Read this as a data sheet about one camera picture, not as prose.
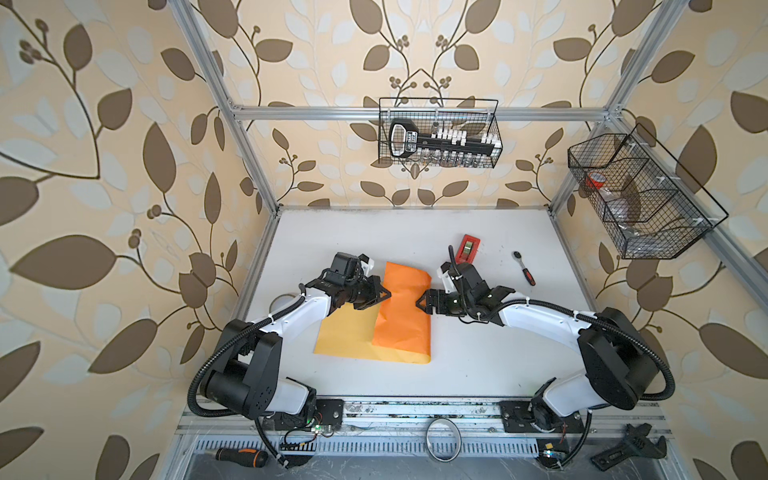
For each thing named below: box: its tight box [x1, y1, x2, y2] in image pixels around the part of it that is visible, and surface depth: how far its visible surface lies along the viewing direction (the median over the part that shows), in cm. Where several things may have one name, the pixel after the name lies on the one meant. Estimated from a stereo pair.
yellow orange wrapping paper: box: [314, 262, 432, 364], surface depth 85 cm
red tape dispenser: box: [455, 234, 481, 264], surface depth 103 cm
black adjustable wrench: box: [590, 423, 668, 471], surface depth 71 cm
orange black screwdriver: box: [216, 448, 269, 468], surface depth 69 cm
